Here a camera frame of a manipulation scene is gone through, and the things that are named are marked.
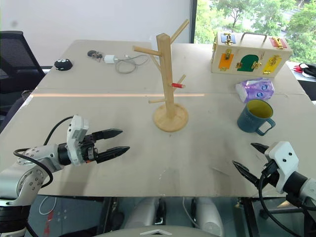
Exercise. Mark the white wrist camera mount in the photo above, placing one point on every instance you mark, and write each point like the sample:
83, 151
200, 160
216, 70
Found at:
75, 138
282, 160

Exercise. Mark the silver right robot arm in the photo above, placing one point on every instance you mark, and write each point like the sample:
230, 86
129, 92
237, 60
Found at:
302, 186

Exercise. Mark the silver robot leg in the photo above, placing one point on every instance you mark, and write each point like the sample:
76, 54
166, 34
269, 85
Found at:
208, 214
145, 212

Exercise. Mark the red tape mark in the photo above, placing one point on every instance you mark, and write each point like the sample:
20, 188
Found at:
178, 85

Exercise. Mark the red and black bag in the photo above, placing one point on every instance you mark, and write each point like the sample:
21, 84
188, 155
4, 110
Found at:
306, 69

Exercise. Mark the silver robot left leg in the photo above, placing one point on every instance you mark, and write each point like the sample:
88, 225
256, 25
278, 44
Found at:
145, 212

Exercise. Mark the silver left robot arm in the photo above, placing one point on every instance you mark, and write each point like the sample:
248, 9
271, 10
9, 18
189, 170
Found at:
29, 158

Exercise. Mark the black round device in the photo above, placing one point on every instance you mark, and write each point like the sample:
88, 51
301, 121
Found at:
63, 64

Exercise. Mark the wooden lock box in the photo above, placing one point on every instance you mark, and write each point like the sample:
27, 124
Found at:
249, 55

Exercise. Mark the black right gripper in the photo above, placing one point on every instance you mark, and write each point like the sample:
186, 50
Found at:
270, 172

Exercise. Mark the silver robot right leg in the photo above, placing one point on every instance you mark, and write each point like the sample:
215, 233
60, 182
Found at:
208, 214

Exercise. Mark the purple tissue pack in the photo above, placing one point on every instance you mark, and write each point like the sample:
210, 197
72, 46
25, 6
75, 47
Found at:
255, 89

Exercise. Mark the grey robot torso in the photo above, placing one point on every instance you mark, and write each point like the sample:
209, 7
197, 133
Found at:
158, 232

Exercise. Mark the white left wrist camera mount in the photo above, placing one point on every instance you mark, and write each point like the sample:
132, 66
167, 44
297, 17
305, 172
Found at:
75, 138

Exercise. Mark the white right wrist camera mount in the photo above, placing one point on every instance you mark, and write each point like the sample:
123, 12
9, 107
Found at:
282, 160

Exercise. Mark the black office chair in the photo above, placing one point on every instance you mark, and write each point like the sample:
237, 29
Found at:
14, 66

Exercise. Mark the wooden mug tree stand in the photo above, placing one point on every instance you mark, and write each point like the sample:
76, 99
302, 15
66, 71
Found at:
170, 81

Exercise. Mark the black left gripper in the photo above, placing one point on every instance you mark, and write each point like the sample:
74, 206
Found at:
87, 148

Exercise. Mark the blue mug yellow inside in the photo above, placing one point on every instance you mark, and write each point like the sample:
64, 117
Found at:
255, 116

